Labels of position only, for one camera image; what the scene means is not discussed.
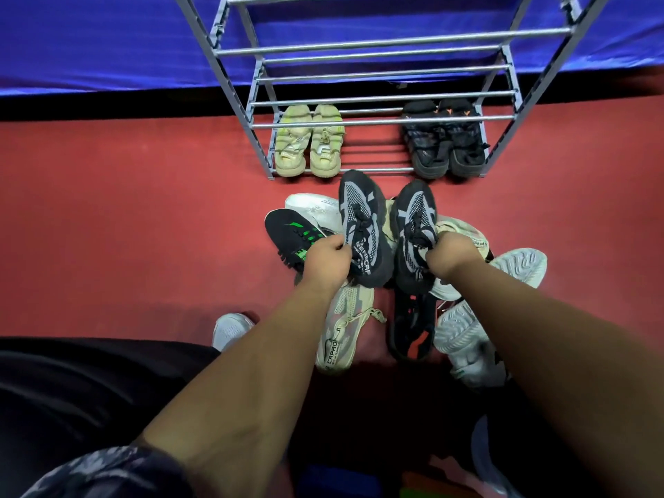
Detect person's right hand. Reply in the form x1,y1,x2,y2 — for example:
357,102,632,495
425,232,486,284

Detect person's left hand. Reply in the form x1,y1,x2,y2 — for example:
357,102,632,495
299,234,353,299

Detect beige grey mesh sneaker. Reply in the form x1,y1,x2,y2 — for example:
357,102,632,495
315,282,387,374
382,199,492,302

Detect black green-striped sneaker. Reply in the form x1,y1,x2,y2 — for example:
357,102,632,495
264,207,333,286

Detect white chunky sneaker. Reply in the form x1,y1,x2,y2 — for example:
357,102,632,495
284,193,344,235
487,247,548,290

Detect black red-marked sneaker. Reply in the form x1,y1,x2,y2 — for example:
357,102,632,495
386,293,438,362

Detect white mesh laced sneaker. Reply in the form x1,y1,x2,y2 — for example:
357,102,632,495
433,300,508,389

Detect grey metal shoe rack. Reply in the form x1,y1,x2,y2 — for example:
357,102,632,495
174,0,613,181

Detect person's right forearm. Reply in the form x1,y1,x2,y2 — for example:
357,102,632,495
448,256,664,498

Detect person's left forearm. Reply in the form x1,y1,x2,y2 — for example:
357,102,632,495
134,279,338,498

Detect person's black trousers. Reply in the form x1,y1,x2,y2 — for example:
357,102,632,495
0,335,623,498

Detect person's dark patterned sleeve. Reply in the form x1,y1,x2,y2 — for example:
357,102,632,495
20,444,196,498

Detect multicoloured foam mat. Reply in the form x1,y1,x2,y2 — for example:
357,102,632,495
298,456,501,498

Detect blue printed fabric banner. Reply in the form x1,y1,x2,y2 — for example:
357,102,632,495
0,0,664,97

